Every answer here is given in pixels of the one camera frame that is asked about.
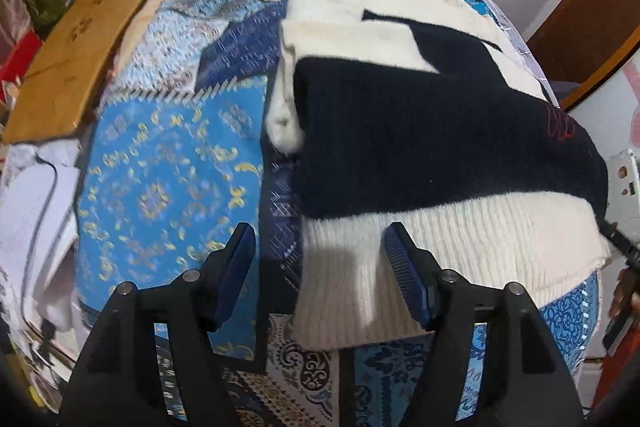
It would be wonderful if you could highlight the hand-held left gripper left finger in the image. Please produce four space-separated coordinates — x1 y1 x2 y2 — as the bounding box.
57 222 258 427

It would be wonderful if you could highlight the person's right hand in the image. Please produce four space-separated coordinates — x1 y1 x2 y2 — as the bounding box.
609 266 640 322

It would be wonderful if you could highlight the red box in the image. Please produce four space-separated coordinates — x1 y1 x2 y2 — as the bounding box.
0 31 44 84

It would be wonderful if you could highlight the brown paw print cardboard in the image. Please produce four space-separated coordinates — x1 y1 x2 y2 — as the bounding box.
1 0 167 146

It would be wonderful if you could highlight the white cloth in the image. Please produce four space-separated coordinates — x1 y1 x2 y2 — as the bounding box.
0 141 84 334

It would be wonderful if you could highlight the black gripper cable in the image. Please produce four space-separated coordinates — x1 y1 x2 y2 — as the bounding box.
597 216 640 264

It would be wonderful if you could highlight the black and white striped sweater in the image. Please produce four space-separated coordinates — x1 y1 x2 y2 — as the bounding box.
264 0 614 351

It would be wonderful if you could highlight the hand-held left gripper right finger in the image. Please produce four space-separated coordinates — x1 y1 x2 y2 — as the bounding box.
382 222 586 427

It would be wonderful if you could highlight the wooden door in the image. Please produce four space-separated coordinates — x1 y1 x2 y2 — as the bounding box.
527 0 640 112

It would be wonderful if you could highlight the blue patchwork blanket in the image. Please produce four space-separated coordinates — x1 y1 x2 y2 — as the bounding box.
74 0 602 427

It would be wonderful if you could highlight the thin black cable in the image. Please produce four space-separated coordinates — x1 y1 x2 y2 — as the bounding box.
34 153 65 340

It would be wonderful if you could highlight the grey quilted bed sheet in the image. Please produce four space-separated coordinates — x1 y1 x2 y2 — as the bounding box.
491 4 562 108

